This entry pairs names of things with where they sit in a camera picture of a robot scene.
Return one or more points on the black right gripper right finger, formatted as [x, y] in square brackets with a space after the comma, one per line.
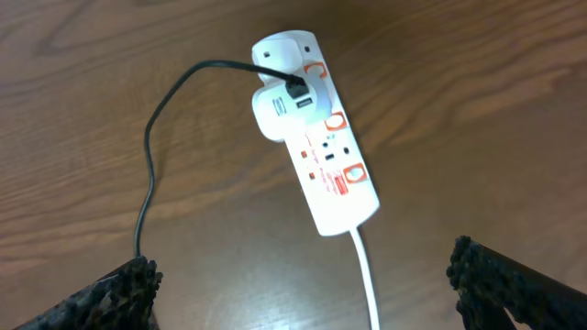
[496, 292]

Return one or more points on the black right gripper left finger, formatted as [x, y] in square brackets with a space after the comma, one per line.
[121, 300]

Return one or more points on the white power strip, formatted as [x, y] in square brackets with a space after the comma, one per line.
[326, 156]

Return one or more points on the white USB charger plug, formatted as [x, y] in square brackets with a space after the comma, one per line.
[280, 115]

